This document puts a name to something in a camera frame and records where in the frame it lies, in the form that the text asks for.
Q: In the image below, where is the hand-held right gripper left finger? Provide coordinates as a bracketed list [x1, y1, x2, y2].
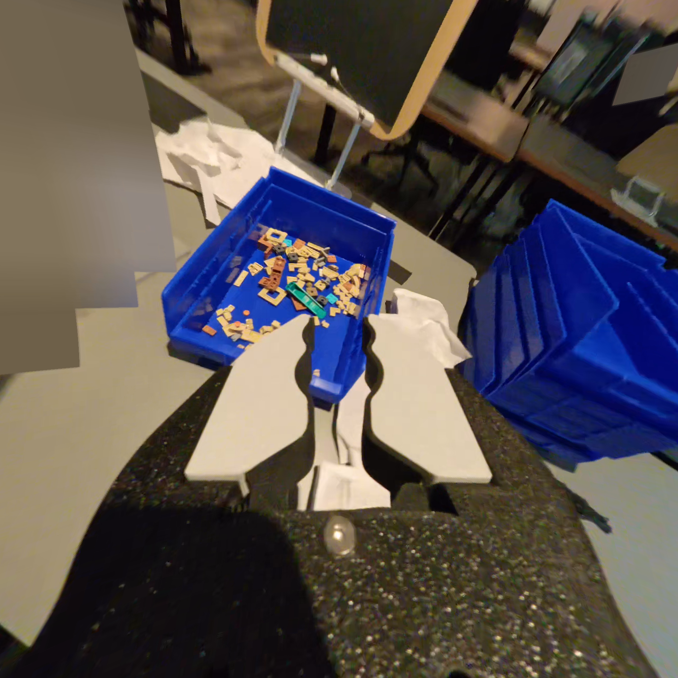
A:
[184, 314, 315, 498]

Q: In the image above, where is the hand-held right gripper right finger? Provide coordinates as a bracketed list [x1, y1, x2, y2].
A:
[362, 313, 493, 487]

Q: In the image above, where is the pile of small toy bricks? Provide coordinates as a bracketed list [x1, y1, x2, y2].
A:
[201, 225, 371, 355]

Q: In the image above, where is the blue plastic bin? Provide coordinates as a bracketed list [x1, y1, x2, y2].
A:
[161, 167, 397, 410]

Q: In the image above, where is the grey desk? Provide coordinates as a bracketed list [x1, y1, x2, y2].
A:
[0, 48, 678, 678]

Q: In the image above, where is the wooden background desk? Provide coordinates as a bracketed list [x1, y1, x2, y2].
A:
[421, 93, 678, 252]

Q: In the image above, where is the crumpled white paper sheet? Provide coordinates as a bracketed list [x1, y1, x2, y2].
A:
[392, 289, 472, 370]

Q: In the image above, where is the flat white paper sheet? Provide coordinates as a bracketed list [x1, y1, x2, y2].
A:
[297, 373, 394, 512]

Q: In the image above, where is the green long toy brick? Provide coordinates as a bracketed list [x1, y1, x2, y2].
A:
[285, 282, 328, 320]

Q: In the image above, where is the crumpled white paper pile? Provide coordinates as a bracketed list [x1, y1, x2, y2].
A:
[156, 119, 324, 226]

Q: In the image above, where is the white tray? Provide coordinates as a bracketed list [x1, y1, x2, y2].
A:
[611, 176, 665, 219]

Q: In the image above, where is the black monitor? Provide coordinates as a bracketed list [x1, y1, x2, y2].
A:
[535, 13, 651, 109]

